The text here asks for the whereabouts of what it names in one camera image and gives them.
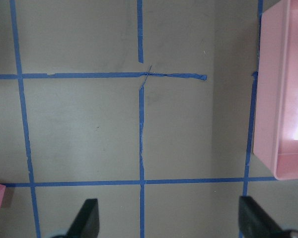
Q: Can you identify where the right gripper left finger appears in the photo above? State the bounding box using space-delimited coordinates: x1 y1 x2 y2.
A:
66 198 100 238

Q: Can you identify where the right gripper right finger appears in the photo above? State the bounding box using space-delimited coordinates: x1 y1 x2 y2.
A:
238 196 292 238

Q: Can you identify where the pink plastic bin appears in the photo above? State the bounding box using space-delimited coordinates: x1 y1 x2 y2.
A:
253 0 298 180

